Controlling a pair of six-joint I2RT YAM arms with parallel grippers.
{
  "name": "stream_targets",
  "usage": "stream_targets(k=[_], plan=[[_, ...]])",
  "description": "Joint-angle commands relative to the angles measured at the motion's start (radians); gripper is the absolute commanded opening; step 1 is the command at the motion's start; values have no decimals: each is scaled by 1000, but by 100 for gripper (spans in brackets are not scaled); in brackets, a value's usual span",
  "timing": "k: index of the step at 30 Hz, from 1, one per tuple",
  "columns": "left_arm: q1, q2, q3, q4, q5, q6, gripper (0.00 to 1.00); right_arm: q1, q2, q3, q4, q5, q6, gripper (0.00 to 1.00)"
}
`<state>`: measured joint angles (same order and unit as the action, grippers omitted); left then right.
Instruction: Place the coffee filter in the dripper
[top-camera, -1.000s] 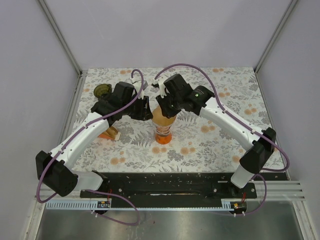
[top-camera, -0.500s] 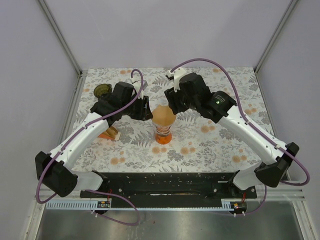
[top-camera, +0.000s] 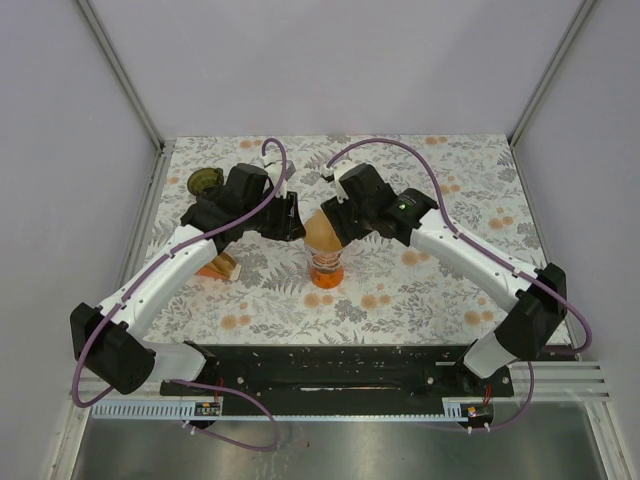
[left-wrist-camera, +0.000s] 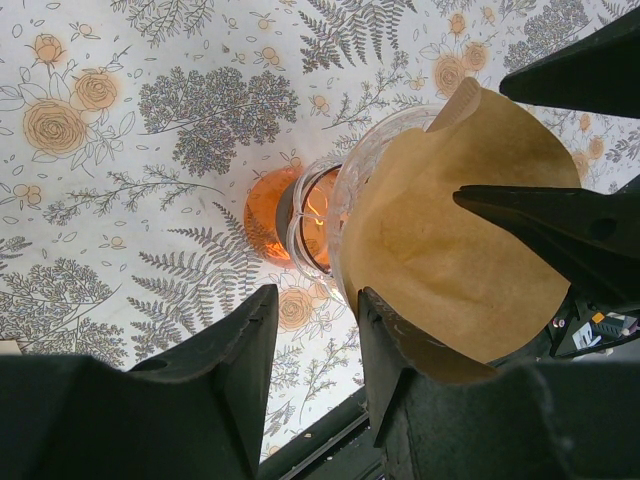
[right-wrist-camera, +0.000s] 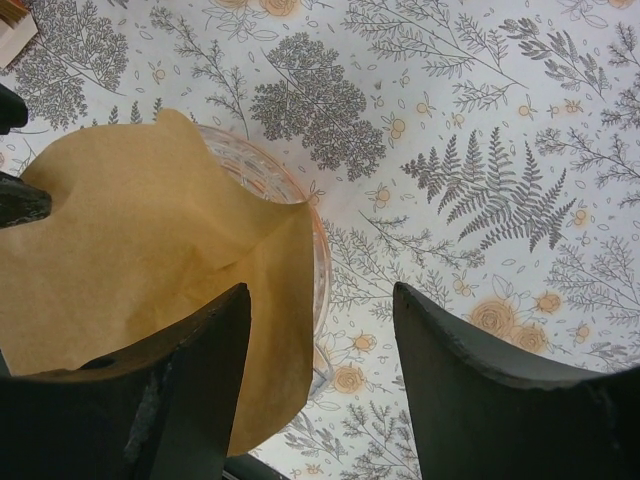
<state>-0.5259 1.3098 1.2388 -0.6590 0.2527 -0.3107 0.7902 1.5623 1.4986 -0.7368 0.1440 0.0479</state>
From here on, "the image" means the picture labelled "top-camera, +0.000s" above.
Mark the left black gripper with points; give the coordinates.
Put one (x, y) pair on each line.
(290, 226)

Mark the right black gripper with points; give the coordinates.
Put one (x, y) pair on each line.
(337, 213)

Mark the brown paper coffee filter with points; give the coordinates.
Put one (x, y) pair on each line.
(320, 234)

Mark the clear glass dripper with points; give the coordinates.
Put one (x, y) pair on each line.
(327, 257)

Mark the paper filter holder box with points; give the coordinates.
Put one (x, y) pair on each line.
(223, 267)

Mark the orange glass carafe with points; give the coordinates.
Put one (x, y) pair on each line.
(326, 275)

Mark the dark green round lid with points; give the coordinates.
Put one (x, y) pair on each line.
(204, 179)

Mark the dark green glass server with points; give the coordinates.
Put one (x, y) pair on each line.
(212, 193)

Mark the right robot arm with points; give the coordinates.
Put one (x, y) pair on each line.
(528, 295)

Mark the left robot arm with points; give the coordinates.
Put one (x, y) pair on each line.
(109, 339)

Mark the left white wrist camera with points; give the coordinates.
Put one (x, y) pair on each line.
(278, 175)

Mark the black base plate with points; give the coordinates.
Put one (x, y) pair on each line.
(366, 372)

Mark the white slotted cable duct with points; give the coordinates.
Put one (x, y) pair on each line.
(312, 408)

